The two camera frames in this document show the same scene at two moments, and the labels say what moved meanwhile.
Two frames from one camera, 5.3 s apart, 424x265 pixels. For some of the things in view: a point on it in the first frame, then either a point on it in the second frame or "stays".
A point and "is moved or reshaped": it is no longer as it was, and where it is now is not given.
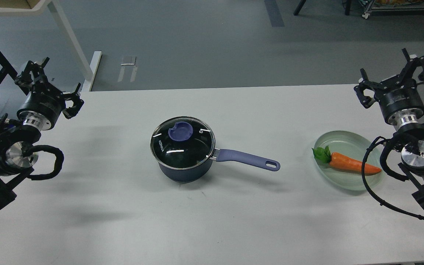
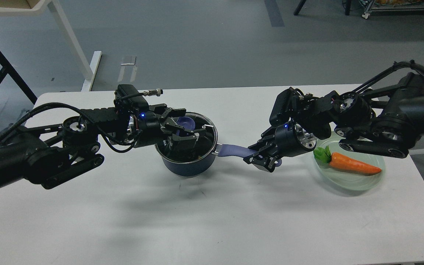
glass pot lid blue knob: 182,143 is moved or reshaped
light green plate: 352,145 stays
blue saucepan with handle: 184,148 is moved or reshaped
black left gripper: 43,108 to 148,128
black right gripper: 400,101 to 290,140
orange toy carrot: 341,161 stays
